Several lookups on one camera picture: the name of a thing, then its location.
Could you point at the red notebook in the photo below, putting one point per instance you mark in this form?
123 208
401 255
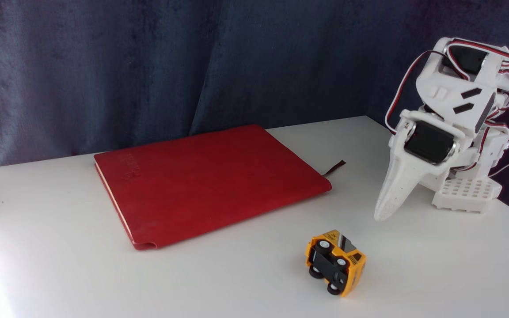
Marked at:
192 185

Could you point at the yellow toy truck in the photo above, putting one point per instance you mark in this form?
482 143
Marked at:
336 265

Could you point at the dark blue curtain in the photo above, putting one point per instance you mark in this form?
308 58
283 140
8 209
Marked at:
104 66

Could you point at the dark red bookmark ribbon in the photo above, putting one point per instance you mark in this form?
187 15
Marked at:
335 168

